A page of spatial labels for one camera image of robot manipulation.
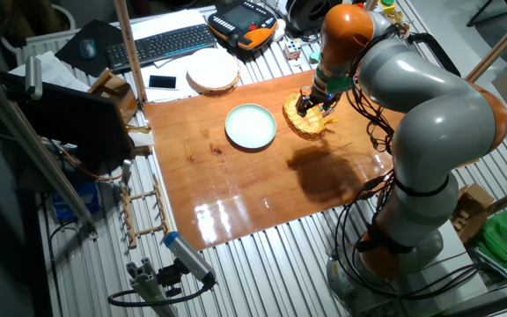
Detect white paper stack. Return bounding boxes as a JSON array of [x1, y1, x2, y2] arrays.
[[129, 9, 206, 41]]

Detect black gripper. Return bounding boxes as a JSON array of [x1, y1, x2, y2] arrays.
[[296, 85, 342, 119]]

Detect silver camera on pole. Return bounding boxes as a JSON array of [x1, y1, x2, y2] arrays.
[[24, 55, 43, 100]]

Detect wooden slatted rack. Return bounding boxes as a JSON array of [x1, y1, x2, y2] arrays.
[[119, 173, 170, 250]]

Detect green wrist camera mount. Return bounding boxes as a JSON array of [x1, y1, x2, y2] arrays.
[[314, 70, 354, 94]]

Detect white figurine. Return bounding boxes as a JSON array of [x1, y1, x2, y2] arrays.
[[272, 18, 287, 43]]

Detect black keyboard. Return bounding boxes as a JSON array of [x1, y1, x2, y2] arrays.
[[105, 24, 217, 74]]

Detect white gold tissue pack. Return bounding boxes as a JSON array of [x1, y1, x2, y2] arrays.
[[126, 125, 156, 155]]

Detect brown wooden box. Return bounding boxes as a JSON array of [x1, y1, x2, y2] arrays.
[[87, 69, 139, 125]]

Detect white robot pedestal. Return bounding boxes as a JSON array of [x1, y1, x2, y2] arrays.
[[327, 217, 489, 317]]

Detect white paper sheets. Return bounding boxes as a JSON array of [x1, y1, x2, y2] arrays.
[[9, 50, 92, 93]]

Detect wooden upright post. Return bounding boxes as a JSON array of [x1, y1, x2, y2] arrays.
[[113, 0, 148, 107]]

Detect light green round plate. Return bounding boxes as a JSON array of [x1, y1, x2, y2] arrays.
[[224, 103, 277, 150]]

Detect yellow orange woven basket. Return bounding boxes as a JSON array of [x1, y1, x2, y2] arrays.
[[282, 90, 338, 141]]

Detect black mouse pad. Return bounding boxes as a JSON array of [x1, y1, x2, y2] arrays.
[[54, 19, 125, 78]]

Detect black orange teach pendant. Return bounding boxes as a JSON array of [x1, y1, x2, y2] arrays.
[[207, 0, 278, 51]]

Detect yellow box with green button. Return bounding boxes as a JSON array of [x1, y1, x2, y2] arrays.
[[378, 0, 404, 23]]

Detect blue box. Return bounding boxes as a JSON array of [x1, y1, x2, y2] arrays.
[[50, 181, 101, 224]]

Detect grey aluminium profile bracket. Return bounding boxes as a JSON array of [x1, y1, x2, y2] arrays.
[[125, 257, 180, 317]]

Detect black monitor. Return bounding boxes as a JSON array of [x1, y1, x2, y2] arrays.
[[0, 72, 136, 173]]

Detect black curved handle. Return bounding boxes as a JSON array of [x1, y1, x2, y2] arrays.
[[407, 33, 461, 77]]

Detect aluminium frame bar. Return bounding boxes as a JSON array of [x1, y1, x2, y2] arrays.
[[0, 61, 99, 234]]

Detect black camera cable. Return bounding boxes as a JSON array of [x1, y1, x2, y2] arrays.
[[107, 281, 215, 308]]

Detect white smartphone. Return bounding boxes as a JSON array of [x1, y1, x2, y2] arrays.
[[147, 74, 179, 91]]

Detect rubik's cube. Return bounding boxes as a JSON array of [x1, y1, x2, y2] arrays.
[[283, 39, 303, 61]]

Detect silver camera with blue end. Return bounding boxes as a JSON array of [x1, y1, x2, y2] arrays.
[[163, 231, 217, 285]]

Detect brown wooden board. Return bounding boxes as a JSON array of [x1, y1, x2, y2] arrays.
[[142, 69, 479, 252]]

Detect brown cardboard box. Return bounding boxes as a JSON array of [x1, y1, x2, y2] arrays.
[[450, 182, 496, 246]]

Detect black filament spool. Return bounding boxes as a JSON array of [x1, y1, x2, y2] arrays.
[[286, 0, 327, 33]]

